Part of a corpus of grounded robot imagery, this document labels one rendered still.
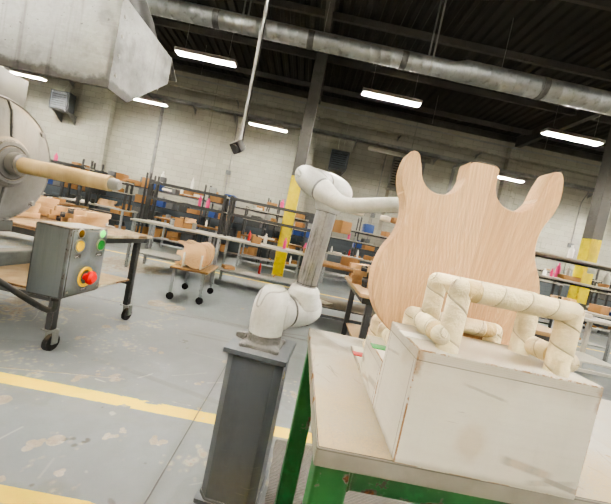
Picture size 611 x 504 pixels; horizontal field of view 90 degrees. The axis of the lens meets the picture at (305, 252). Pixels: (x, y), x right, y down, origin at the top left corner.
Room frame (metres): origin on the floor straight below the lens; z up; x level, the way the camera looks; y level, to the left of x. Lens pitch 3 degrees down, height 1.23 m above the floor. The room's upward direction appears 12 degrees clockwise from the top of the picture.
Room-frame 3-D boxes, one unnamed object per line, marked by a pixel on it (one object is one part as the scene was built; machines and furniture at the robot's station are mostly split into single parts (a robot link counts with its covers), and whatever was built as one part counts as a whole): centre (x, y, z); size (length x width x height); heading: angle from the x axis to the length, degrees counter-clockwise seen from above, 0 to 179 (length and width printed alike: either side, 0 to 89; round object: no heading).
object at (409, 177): (0.66, -0.20, 1.40); 0.07 x 0.04 x 0.09; 90
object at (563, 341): (0.46, -0.41, 1.15); 0.03 x 0.03 x 0.09
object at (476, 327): (0.62, -0.32, 1.12); 0.20 x 0.03 x 0.03; 90
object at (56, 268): (0.87, 0.74, 0.99); 0.24 x 0.21 x 0.26; 91
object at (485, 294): (0.46, -0.32, 1.20); 0.20 x 0.03 x 0.03; 90
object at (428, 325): (0.50, -0.23, 1.12); 0.11 x 0.03 x 0.03; 1
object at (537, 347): (0.50, -0.42, 1.12); 0.11 x 0.03 x 0.03; 1
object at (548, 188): (0.66, -0.46, 1.41); 0.07 x 0.04 x 0.10; 90
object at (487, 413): (0.51, -0.32, 1.02); 0.27 x 0.15 x 0.17; 91
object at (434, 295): (0.54, -0.24, 1.15); 0.03 x 0.03 x 0.09
